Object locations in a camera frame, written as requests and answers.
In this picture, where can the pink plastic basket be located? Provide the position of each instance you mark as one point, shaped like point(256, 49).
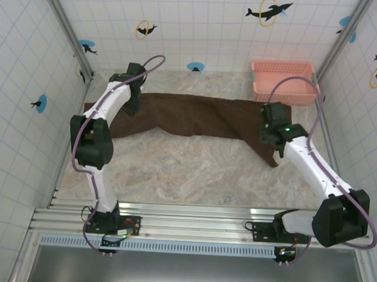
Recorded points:
point(284, 68)

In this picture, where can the blue circle diver sticker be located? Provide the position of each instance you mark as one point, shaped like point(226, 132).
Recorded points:
point(40, 103)

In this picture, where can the brown towel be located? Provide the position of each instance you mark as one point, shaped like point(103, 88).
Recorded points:
point(193, 116)

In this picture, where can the aluminium corner post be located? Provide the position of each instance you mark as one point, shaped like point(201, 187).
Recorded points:
point(66, 27)
point(345, 38)

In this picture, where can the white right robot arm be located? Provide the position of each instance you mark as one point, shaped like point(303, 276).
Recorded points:
point(313, 168)

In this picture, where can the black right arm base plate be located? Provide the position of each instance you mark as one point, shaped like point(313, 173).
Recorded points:
point(261, 230)

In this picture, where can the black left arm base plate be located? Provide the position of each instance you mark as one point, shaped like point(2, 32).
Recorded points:
point(130, 221)

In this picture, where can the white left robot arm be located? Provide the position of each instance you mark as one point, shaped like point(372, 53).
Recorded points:
point(110, 102)

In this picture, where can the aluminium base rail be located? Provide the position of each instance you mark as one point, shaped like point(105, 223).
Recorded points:
point(196, 223)

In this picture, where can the blue oval shark sticker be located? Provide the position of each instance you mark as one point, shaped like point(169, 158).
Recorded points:
point(86, 45)

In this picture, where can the small blue oval sticker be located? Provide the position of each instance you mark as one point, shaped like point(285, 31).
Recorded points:
point(195, 66)

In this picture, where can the blue patch fish sticker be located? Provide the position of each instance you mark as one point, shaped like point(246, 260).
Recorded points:
point(345, 21)

